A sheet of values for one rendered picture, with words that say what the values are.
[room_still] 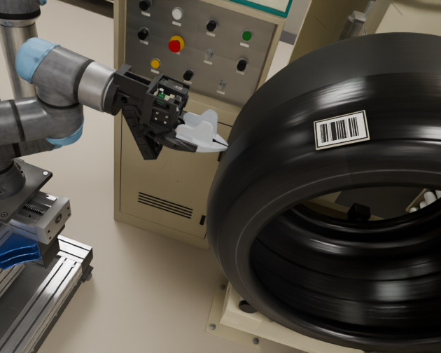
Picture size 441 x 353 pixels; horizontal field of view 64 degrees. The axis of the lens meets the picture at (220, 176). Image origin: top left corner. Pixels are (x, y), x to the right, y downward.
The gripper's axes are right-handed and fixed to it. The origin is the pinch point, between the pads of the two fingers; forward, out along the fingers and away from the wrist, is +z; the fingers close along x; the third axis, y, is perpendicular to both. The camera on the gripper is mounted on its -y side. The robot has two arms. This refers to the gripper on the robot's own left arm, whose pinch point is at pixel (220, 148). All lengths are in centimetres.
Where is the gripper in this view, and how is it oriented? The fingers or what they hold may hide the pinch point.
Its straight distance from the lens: 61.9
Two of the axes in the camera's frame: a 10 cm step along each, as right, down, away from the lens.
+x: 2.3, -6.4, 7.3
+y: 3.1, -6.6, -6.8
